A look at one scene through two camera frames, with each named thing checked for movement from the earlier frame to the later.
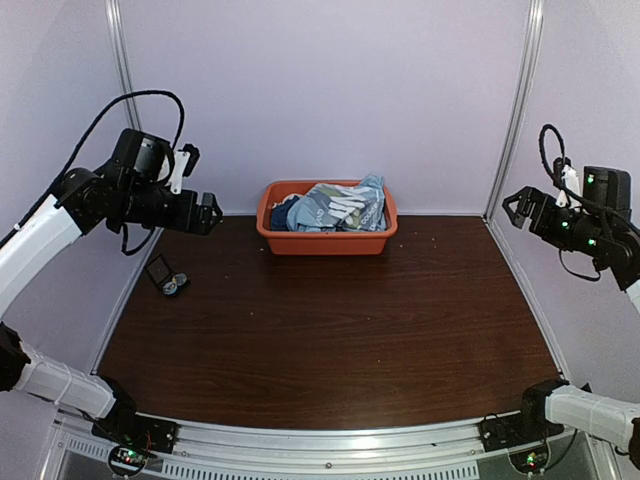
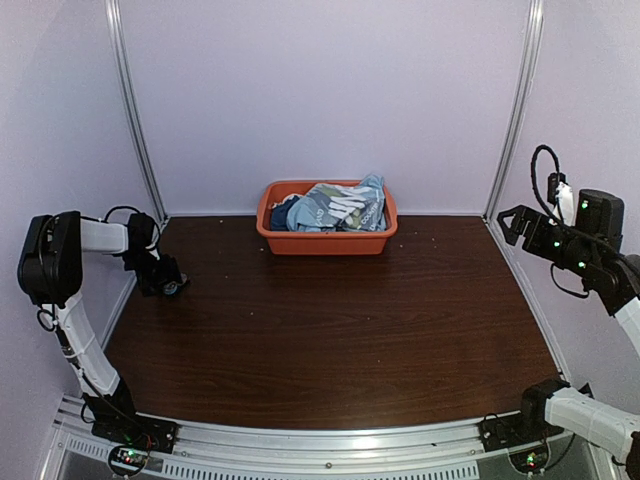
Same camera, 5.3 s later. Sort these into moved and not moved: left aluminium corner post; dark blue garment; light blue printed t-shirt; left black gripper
Moved: left black gripper
Not moved: dark blue garment; light blue printed t-shirt; left aluminium corner post
